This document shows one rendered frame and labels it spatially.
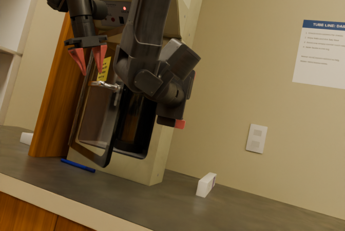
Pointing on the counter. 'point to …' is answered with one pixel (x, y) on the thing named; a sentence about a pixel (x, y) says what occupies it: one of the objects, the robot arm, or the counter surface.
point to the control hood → (180, 19)
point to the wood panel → (63, 84)
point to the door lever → (103, 85)
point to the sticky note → (104, 70)
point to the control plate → (115, 10)
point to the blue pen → (78, 165)
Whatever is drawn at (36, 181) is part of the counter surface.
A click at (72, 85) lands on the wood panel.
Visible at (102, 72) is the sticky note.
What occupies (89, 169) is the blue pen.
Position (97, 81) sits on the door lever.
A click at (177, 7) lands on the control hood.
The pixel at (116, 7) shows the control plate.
